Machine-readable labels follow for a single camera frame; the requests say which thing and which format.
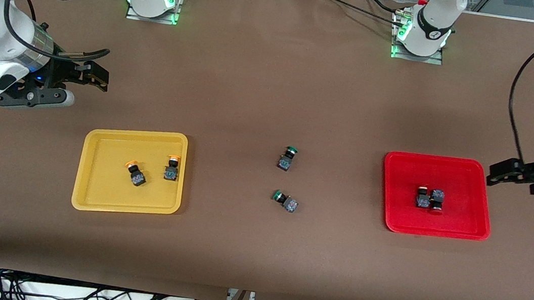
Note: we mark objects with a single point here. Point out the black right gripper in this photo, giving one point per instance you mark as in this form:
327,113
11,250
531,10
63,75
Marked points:
62,72

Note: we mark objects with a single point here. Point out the red push button switch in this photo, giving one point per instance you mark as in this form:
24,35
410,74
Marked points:
438,195
422,200

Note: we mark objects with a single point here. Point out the yellow push button switch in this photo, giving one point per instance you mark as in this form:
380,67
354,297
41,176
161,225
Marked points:
137,178
171,174

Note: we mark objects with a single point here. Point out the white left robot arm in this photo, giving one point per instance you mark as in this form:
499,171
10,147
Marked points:
434,33

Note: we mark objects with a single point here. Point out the red plastic tray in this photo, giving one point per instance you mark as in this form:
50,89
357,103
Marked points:
451,223

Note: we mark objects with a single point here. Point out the yellow plastic tray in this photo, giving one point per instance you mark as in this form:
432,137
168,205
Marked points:
103,196

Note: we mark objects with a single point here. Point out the brown table cover sheet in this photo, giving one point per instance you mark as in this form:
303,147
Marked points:
273,95

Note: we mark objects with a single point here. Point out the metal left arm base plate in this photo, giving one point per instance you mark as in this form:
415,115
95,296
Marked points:
436,60

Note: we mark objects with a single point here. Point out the green push button switch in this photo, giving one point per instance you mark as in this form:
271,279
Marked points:
284,163
291,205

